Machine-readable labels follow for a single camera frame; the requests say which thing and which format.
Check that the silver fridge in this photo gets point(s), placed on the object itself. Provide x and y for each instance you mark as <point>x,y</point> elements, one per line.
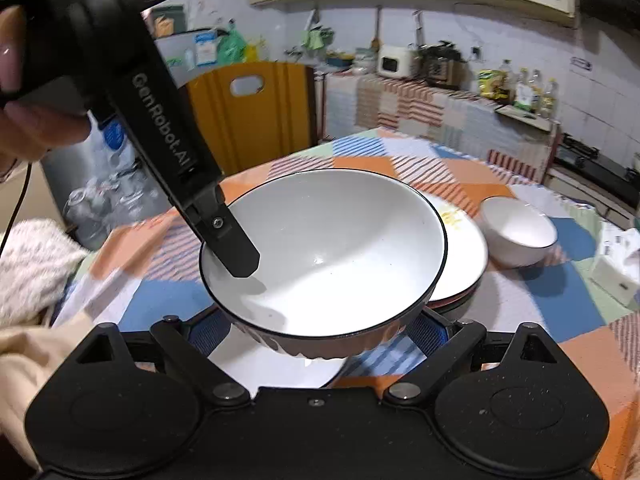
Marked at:
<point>175,57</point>

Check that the black rimmed cutting board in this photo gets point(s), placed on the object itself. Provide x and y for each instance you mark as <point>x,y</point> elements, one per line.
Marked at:
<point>522,117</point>

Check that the yellow green snack packet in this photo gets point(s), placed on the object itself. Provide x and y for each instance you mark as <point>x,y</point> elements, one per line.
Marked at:
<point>491,85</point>

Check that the blue bowl with food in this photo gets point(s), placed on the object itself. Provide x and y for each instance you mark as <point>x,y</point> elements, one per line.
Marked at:
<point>340,59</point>

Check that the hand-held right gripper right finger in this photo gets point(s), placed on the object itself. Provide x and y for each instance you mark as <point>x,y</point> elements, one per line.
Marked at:
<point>428,333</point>

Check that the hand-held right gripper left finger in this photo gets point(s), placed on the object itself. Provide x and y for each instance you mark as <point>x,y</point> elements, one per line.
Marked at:
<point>210,334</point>

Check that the white plate sun print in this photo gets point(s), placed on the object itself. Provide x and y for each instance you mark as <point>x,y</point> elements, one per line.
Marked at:
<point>462,255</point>

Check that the striped patchwork counter cloth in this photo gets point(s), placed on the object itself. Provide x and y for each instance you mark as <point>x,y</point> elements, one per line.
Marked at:
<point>400,105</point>

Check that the black gas stove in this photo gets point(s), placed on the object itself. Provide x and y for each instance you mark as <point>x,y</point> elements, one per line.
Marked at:
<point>595,162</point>

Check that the blue white printed bag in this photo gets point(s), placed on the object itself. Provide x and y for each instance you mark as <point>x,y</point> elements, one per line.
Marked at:
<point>112,132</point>

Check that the person's left hand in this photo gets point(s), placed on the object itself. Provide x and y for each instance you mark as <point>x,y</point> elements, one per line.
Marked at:
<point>40,127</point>

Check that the yellow wooden chair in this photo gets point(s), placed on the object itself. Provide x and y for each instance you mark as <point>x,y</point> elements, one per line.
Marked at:
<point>260,120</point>

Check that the black pressure cooker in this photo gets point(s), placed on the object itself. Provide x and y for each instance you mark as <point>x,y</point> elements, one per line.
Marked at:
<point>440,67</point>

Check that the green label bottle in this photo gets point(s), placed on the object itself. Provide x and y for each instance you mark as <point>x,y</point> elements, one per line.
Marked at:
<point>523,92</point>

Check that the yellow oil bottle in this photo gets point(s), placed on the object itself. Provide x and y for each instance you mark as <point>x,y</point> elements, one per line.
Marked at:
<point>537,92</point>
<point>550,100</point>

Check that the blue white fridge label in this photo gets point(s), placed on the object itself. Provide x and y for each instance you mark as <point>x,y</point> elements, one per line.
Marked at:
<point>205,47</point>

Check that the white ribbed bowl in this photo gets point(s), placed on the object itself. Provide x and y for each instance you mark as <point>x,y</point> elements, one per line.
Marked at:
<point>300,372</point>
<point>340,240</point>
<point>517,232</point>

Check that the wooden spatula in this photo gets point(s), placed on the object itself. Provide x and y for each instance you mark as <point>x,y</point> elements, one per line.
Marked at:
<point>376,35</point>

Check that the white tissue box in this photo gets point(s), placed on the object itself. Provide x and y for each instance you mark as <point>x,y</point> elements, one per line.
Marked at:
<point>615,265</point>

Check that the green hanging towel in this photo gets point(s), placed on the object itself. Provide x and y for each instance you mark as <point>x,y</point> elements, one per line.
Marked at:
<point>316,40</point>

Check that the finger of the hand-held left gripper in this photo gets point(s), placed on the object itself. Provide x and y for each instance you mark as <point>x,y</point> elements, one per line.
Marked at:
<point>232,247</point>

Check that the white fuzzy garment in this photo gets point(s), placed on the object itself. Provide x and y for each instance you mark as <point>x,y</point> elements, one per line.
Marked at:
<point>30,265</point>

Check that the green plastic bag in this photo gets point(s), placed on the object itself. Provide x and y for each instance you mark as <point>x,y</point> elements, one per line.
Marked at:
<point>232,46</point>

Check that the cream garment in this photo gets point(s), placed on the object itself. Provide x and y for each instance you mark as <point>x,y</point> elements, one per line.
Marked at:
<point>30,365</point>

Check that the white rice cooker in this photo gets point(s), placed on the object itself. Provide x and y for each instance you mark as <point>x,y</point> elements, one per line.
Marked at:
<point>395,62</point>

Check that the clear plastic bag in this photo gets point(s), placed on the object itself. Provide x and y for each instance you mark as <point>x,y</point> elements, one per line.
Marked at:
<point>100,195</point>

